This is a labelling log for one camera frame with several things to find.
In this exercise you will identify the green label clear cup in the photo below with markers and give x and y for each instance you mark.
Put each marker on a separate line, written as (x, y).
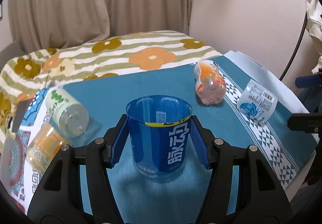
(69, 115)

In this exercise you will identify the white blue label cup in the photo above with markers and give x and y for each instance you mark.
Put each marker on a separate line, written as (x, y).
(257, 102)

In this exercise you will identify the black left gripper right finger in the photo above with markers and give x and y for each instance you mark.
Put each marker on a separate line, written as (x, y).
(243, 187)

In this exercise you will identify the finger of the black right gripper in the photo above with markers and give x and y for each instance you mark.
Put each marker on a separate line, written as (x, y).
(308, 81)
(305, 122)

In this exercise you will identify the orange cartoon plastic cup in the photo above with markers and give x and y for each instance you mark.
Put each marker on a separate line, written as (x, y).
(210, 86)

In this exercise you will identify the teal patterned cloth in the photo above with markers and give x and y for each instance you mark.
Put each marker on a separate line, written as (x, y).
(141, 200)

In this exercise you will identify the beige curtain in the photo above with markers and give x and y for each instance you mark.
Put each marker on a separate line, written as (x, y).
(41, 24)

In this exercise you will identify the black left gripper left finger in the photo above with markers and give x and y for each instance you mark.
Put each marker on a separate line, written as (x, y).
(58, 198)

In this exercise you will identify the blue plastic cup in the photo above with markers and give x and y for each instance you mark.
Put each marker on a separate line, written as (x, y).
(159, 128)

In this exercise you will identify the floral striped quilt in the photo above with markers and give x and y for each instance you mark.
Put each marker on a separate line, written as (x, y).
(22, 77)

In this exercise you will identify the orange label clear cup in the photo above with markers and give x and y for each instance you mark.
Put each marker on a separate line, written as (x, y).
(44, 147)

